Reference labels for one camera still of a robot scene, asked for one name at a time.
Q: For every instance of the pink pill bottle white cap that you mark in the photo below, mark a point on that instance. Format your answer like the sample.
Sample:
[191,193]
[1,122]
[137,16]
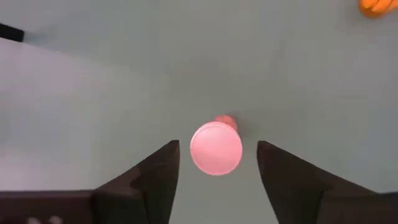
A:
[216,149]

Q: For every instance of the wooden shelf with black frame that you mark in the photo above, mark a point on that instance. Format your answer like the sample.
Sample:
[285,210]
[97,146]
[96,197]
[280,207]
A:
[11,32]

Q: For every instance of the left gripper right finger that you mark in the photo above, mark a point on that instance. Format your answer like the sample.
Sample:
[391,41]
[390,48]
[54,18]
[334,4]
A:
[289,186]

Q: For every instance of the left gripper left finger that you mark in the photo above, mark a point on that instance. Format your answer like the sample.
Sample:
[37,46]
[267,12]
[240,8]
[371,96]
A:
[149,193]

